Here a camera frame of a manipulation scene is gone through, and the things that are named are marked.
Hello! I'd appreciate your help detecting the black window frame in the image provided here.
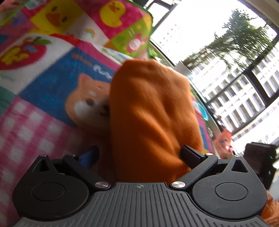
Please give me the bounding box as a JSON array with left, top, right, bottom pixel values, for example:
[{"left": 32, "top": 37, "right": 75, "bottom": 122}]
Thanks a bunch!
[{"left": 139, "top": 0, "right": 279, "bottom": 136}]

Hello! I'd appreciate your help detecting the white plant pot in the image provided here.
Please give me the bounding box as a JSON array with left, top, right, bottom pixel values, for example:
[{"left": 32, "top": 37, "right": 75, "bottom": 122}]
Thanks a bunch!
[{"left": 174, "top": 61, "right": 193, "bottom": 82}]

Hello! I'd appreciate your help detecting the orange pumpkin costume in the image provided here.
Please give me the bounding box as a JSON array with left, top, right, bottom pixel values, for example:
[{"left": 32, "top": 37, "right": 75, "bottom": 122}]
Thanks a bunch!
[{"left": 109, "top": 58, "right": 279, "bottom": 227}]

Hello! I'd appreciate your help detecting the orange plush toy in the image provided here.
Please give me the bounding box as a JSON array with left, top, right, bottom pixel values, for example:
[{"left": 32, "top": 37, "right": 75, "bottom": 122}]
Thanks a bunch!
[{"left": 214, "top": 129, "right": 233, "bottom": 160}]

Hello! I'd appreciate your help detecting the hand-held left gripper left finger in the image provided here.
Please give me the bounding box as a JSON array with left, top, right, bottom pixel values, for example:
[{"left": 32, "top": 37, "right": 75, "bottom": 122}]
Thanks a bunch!
[{"left": 33, "top": 146, "right": 111, "bottom": 191}]

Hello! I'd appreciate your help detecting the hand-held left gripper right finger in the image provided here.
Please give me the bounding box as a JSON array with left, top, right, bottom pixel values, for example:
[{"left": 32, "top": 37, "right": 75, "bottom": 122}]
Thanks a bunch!
[{"left": 171, "top": 144, "right": 251, "bottom": 191}]

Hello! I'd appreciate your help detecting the tall palm plant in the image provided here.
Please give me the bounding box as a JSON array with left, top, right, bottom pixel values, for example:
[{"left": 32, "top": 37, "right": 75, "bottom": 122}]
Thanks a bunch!
[{"left": 185, "top": 9, "right": 277, "bottom": 70}]

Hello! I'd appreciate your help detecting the colourful cartoon play mat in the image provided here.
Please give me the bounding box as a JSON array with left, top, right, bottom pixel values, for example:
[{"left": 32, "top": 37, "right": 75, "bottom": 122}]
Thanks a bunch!
[{"left": 0, "top": 0, "right": 215, "bottom": 227}]

